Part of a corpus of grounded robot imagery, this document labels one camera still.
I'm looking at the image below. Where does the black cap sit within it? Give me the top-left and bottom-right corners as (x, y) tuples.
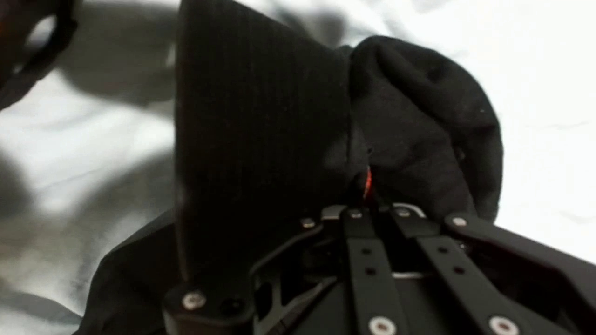
(74, 0), (505, 335)

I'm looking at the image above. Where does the white cloth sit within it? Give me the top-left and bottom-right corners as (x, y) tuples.
(0, 0), (596, 335)

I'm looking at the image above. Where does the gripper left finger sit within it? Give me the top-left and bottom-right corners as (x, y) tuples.
(162, 205), (406, 335)

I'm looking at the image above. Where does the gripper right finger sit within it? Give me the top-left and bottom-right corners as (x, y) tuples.
(389, 205), (596, 335)

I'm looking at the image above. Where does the dark cap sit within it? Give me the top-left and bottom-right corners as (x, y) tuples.
(0, 0), (80, 111)

